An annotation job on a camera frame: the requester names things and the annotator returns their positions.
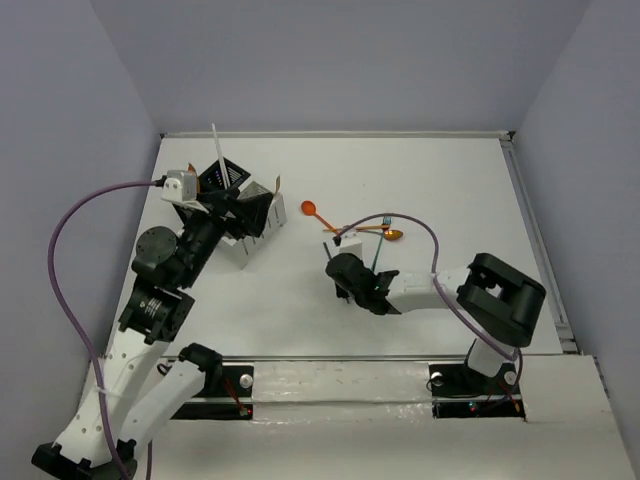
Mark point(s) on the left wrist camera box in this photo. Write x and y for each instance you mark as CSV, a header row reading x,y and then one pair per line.
x,y
180,188

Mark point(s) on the white utensil caddy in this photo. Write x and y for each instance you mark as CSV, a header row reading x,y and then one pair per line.
x,y
240,251

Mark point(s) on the white chopstick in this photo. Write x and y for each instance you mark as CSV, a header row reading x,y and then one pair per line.
x,y
221,159

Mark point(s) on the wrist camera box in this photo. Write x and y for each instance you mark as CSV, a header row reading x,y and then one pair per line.
x,y
349,244
180,188

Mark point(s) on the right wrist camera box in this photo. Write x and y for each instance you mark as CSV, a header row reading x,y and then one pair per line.
x,y
349,244

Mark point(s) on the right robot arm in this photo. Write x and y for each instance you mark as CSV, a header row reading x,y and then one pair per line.
x,y
499,304

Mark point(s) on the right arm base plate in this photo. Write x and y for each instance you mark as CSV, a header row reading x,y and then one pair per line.
x,y
459,392

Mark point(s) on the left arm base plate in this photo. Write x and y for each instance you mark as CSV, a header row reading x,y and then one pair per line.
x,y
230,399

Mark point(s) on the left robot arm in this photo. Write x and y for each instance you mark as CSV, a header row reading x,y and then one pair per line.
x,y
115,422

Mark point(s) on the iridescent metal fork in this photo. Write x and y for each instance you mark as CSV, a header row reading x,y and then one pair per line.
x,y
386,222

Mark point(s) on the orange plastic spoon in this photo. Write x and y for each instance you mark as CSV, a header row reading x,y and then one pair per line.
x,y
308,208

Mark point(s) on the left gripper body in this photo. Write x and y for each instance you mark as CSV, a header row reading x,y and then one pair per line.
x,y
226,204

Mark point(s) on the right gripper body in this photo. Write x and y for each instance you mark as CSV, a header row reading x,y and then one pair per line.
x,y
340,291

